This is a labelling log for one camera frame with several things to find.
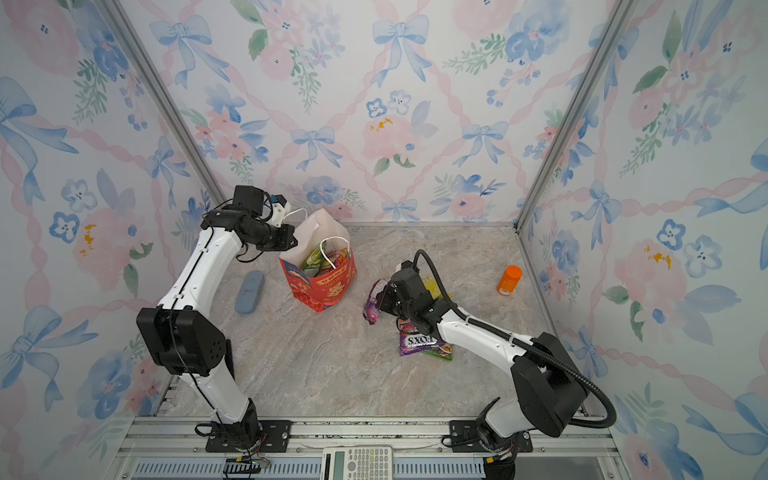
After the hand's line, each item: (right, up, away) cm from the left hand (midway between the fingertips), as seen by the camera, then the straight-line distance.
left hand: (296, 238), depth 84 cm
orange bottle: (+64, -13, +11) cm, 66 cm away
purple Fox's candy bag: (+34, -30, +3) cm, 45 cm away
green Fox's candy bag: (+3, -6, +6) cm, 9 cm away
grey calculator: (+19, -53, -15) cm, 58 cm away
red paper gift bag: (+10, -13, -1) cm, 17 cm away
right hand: (+22, -16, -1) cm, 27 cm away
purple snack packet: (+21, -20, 0) cm, 29 cm away
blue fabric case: (-19, -17, +12) cm, 28 cm away
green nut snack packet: (+42, -33, +3) cm, 53 cm away
